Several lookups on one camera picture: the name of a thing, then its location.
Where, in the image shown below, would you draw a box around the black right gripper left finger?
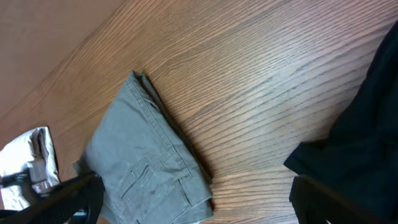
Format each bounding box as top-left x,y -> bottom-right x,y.
1,173 -> 105,224

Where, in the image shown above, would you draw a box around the grey shorts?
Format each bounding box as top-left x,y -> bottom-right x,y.
76,71 -> 213,224

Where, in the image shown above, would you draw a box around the folded beige shorts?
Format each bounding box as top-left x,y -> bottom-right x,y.
1,126 -> 60,211

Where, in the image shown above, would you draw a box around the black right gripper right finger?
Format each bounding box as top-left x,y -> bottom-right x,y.
289,175 -> 396,224

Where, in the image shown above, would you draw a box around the black t-shirt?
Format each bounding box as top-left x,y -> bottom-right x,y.
284,25 -> 397,222

